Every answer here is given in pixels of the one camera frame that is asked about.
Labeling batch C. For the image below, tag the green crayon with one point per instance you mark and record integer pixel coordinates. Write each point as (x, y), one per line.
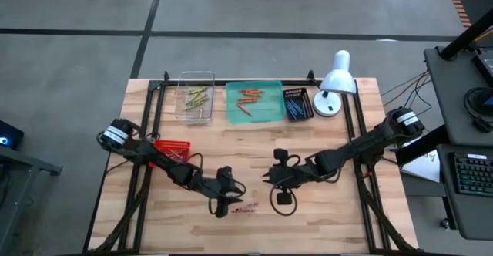
(198, 90)
(193, 100)
(200, 113)
(199, 103)

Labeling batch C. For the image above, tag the white paper sheet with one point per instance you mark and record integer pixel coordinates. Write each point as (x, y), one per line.
(423, 167)

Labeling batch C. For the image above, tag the black keyboard blue backlight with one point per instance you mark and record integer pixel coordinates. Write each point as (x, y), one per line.
(475, 175)

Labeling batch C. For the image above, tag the black plastic basket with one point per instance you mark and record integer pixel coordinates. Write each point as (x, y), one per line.
(296, 93)

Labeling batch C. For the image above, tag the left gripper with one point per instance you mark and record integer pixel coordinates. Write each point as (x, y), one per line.
(221, 188)

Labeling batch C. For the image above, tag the black device blue light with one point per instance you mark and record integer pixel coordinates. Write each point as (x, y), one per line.
(11, 132)

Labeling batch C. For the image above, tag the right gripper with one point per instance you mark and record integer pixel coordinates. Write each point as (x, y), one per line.
(292, 175)

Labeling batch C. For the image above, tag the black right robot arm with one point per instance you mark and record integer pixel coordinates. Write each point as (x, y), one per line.
(366, 144)

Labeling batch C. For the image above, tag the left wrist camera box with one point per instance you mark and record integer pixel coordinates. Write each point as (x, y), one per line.
(220, 211)

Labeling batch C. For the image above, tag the red plastic basket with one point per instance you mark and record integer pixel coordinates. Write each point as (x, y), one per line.
(181, 145)

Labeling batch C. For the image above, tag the grey side desk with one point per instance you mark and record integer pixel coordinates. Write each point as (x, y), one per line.
(450, 94)

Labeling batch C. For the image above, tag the white desk lamp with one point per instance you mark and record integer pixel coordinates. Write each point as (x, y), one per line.
(339, 78)

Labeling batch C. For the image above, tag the black diagonal bar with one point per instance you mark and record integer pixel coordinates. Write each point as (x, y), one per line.
(423, 148)

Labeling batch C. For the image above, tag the black headphones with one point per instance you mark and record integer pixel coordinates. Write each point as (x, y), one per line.
(482, 125)

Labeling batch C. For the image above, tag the grey keyboard shelf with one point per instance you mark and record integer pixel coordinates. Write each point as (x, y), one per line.
(473, 217)

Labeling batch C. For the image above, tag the dark laptop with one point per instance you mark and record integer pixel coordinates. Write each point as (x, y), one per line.
(486, 65)

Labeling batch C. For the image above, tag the black metal table frame rails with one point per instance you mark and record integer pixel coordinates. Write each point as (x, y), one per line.
(296, 83)

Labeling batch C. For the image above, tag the clear plastic bin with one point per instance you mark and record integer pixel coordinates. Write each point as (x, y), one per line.
(185, 117)

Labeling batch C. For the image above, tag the blue crayon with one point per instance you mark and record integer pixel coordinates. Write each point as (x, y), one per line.
(295, 109)
(290, 110)

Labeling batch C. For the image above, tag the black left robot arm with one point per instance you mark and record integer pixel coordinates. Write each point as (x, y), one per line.
(161, 159)

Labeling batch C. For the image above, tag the black diagonal pole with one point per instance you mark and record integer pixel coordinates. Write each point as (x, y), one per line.
(468, 36)

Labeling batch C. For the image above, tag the grey metal stand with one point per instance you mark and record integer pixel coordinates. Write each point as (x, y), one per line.
(31, 162)

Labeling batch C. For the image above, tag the teal plastic bin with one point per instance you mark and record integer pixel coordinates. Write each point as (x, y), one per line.
(269, 109)

